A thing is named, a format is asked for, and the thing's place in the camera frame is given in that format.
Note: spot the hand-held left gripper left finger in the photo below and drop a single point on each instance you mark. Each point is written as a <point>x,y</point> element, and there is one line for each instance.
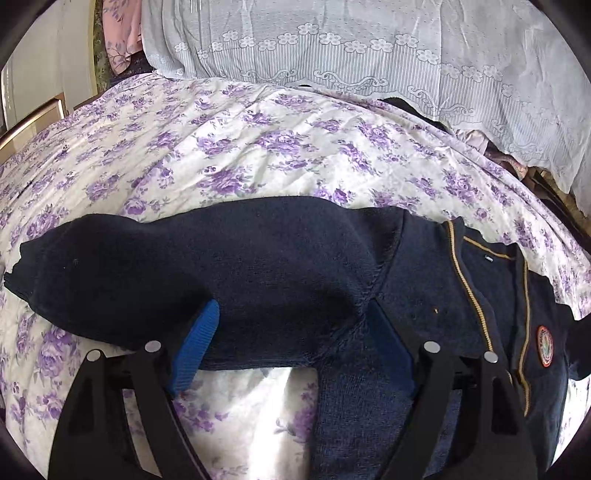
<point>199,334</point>

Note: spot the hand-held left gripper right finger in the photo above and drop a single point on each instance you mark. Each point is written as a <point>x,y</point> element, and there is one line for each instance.
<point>392,344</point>

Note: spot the navy knitted cardigan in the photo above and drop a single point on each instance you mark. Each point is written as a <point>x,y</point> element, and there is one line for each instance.
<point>277,263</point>

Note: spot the purple floral bed sheet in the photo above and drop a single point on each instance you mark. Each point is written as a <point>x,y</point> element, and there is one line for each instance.
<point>231,147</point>

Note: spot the pink striped cloth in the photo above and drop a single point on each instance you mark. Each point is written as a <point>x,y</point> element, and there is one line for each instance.
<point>494,154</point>

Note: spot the black cloth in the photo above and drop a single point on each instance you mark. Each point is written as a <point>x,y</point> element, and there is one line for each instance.
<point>415,110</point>

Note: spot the white lace cover cloth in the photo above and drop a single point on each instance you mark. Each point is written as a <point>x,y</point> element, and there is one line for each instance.
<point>369,41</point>

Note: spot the marbled stone trim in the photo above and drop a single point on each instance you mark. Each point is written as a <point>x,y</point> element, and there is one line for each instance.
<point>99,41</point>

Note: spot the pink floral cloth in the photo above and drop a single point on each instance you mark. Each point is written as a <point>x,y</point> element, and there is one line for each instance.
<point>122,32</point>

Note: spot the dark wooden bed frame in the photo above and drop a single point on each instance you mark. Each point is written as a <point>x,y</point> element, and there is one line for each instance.
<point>554,198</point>

